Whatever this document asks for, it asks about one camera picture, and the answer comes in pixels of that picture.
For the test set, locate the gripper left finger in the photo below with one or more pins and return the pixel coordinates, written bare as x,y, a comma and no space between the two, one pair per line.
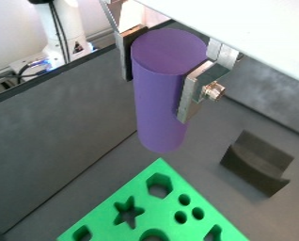
125,14

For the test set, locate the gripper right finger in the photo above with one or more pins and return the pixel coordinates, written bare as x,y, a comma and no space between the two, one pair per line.
201,84

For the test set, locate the purple cylinder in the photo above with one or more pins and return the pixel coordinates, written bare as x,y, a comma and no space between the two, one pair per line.
165,55

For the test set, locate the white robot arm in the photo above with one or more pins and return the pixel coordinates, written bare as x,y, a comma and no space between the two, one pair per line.
69,45

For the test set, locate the green foam shape board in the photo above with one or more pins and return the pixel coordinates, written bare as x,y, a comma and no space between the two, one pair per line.
156,206

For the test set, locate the black curved cradle holder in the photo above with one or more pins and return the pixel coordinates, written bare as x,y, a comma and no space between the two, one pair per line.
258,162

